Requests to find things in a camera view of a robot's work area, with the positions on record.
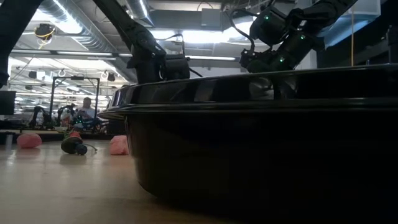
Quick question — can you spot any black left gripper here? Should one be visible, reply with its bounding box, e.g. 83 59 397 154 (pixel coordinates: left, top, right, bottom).
133 52 167 84

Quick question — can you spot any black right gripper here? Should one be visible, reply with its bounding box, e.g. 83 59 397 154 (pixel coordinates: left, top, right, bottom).
247 46 298 74

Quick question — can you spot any pink plush toy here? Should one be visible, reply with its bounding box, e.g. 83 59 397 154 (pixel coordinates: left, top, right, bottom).
108 134 130 156

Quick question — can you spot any black plastic tupperware container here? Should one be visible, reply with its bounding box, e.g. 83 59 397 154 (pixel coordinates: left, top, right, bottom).
98 63 398 224

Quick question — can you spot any dark cherry with green stem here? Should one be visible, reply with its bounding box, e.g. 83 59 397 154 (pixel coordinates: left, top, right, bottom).
75 142 98 156

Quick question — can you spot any pink-red round fruit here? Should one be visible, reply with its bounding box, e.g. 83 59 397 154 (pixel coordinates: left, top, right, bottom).
16 133 43 149

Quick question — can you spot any long tube ceiling light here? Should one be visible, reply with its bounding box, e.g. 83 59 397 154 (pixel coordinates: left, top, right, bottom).
55 50 237 62

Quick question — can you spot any person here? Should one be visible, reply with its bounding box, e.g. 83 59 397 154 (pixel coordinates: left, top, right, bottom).
75 96 98 126

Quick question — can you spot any black monitor screen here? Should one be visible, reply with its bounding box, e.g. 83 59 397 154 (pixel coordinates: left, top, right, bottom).
0 90 17 116

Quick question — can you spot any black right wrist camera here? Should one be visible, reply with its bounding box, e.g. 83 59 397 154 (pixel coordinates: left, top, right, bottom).
238 49 259 68

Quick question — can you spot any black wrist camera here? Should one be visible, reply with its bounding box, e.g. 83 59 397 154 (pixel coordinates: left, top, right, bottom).
164 57 191 81
238 49 259 68

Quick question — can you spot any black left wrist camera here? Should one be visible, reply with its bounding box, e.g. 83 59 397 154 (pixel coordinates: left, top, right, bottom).
164 57 191 81

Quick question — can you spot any black metal stand frame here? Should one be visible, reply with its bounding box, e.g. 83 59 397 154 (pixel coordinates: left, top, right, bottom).
49 77 101 122

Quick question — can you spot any yellow hanging cable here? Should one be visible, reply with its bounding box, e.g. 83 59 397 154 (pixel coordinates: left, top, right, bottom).
350 12 355 67

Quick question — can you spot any sheet metal air duct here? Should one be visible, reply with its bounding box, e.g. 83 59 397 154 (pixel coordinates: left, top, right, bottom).
323 0 382 47

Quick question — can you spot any yellow and black cable coil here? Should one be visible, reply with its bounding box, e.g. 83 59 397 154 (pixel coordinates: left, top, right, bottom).
34 23 57 41

